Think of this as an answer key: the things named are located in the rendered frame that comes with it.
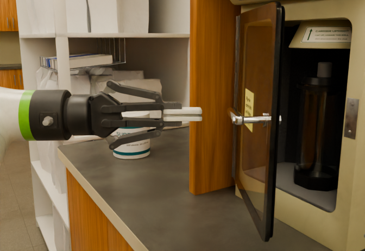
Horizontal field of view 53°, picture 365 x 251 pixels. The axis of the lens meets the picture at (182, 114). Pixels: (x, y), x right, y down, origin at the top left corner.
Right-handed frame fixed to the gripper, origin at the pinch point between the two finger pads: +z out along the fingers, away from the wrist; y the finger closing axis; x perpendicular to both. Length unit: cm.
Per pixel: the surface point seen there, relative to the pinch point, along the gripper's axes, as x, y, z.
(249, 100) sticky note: 5.5, 1.5, 13.6
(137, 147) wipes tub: 51, -22, -13
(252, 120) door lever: -6.5, 0.1, 11.5
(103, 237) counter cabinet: 31, -43, -22
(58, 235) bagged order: 125, -96, -65
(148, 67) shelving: 164, -4, -14
